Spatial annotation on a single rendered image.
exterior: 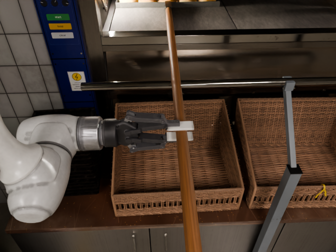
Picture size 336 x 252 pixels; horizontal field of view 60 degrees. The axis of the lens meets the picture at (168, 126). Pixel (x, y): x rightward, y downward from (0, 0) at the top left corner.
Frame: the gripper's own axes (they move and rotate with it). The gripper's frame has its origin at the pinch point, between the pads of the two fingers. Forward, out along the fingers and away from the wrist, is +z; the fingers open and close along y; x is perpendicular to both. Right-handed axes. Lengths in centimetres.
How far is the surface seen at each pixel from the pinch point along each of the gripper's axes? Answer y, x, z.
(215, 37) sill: 2, -64, 20
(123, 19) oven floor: 2, -84, -21
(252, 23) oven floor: 1, -77, 40
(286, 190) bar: 33, -4, 39
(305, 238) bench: 79, -10, 63
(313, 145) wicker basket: 60, -53, 79
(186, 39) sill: 3, -64, 7
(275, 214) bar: 49, -4, 39
